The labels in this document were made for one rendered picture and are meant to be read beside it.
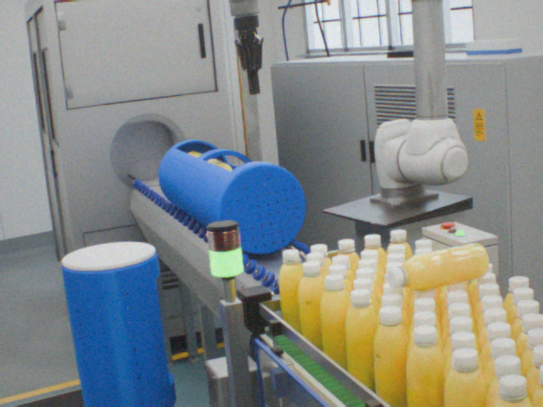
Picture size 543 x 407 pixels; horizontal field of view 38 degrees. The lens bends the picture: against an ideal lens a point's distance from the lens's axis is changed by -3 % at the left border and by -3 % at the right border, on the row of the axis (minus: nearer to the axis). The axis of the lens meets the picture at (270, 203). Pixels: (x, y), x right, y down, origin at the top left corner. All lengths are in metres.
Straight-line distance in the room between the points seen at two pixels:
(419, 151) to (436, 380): 1.27
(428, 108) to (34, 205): 5.10
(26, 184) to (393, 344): 5.89
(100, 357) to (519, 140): 2.17
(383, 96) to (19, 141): 3.72
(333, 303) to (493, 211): 2.18
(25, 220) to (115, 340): 4.93
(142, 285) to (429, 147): 0.96
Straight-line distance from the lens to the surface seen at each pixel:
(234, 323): 1.65
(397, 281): 1.56
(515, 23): 4.95
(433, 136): 2.55
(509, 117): 3.69
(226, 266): 1.60
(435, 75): 2.57
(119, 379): 2.39
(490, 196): 3.81
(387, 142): 2.71
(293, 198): 2.54
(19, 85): 7.12
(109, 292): 2.30
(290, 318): 1.97
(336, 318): 1.72
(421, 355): 1.40
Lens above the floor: 1.61
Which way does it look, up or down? 11 degrees down
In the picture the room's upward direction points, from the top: 5 degrees counter-clockwise
